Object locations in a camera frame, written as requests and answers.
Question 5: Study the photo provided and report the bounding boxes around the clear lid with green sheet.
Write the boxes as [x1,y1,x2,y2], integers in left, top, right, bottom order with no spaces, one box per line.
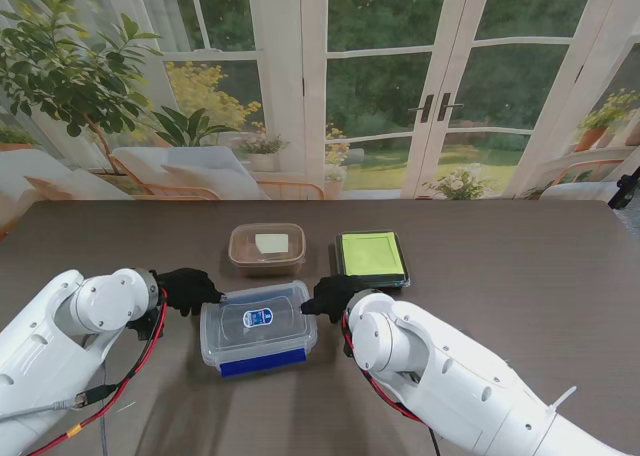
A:
[334,230,412,291]

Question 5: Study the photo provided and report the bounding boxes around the red cable on left arm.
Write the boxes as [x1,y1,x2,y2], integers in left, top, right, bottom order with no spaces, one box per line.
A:
[29,288,169,456]

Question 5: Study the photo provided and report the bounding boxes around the clear container with blue clips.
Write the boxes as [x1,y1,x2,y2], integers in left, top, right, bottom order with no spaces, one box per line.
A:
[199,280,319,380]

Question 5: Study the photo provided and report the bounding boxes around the red cable on right arm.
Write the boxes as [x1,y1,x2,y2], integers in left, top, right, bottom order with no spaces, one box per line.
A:
[342,315,431,427]

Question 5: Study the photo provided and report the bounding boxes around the small clear lid white label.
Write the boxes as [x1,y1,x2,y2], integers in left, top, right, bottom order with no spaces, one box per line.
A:
[229,222,306,266]

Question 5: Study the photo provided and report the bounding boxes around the large clear lid blue sticker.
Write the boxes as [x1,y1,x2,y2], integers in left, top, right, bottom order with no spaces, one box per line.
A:
[199,280,319,367]

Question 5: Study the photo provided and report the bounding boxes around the red cable on arm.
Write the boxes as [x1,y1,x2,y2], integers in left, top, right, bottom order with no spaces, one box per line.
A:
[29,288,169,456]
[342,315,431,427]

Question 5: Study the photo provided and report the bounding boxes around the brown translucent container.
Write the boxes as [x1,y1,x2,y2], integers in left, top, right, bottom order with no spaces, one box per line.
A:
[228,222,307,278]

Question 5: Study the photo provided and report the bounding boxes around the grey cable on left arm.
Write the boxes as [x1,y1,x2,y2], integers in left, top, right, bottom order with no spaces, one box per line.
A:
[0,383,119,456]

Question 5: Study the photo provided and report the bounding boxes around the black tripod stand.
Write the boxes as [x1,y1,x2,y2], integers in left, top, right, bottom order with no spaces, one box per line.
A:
[607,174,640,210]

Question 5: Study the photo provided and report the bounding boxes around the black plastic container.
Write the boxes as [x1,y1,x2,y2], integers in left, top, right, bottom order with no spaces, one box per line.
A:
[334,230,412,291]

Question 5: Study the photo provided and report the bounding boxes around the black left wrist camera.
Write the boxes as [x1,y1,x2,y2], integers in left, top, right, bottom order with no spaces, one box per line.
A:
[124,313,164,342]

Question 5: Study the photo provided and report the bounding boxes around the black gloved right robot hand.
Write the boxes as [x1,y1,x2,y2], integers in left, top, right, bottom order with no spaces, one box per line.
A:
[300,274,366,325]

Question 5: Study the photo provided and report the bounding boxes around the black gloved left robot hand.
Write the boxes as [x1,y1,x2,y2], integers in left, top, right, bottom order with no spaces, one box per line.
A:
[155,268,226,318]

